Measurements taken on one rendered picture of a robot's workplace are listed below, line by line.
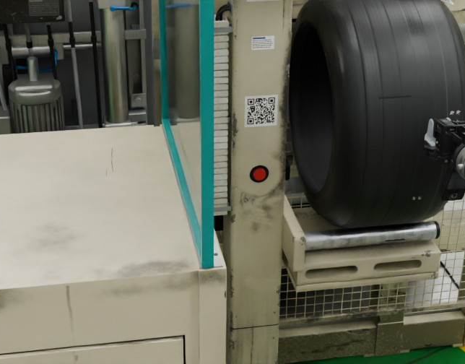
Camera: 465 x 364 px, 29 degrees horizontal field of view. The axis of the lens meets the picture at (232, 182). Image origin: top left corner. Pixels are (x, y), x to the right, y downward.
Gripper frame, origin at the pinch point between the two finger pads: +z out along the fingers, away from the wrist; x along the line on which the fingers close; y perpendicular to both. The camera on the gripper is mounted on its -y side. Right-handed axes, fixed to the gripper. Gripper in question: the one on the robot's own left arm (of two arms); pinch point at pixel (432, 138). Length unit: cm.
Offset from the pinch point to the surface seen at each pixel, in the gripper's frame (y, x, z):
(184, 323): -11, 59, -46
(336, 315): -83, -3, 73
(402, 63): 14.9, 5.1, 6.0
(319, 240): -29.5, 18.8, 17.7
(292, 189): -27, 18, 45
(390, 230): -28.9, 1.2, 18.2
